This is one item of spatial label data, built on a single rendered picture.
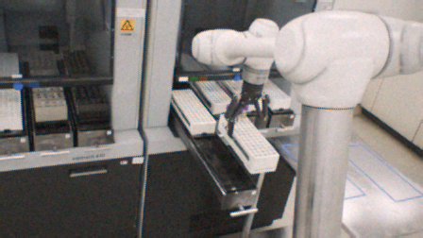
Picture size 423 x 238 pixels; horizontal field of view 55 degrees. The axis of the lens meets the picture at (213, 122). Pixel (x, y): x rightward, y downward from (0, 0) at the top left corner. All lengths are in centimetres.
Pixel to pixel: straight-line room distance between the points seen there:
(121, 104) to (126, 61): 18
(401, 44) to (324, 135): 22
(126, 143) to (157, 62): 35
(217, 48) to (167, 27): 41
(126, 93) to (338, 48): 108
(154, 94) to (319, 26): 106
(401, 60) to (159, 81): 106
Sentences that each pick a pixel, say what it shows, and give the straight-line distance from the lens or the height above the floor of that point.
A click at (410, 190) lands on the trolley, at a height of 82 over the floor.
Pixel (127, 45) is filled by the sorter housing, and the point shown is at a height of 111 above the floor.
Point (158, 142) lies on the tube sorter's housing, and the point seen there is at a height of 72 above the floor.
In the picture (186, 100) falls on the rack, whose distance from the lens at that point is 176.
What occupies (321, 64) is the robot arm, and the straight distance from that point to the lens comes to 74.
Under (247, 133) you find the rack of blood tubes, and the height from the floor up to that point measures 92.
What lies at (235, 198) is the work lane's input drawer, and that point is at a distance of 140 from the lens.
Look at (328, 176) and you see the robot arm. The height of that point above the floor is 122.
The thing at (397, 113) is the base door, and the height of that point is 22.
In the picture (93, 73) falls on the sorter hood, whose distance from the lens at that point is 159.
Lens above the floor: 167
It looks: 30 degrees down
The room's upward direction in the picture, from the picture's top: 10 degrees clockwise
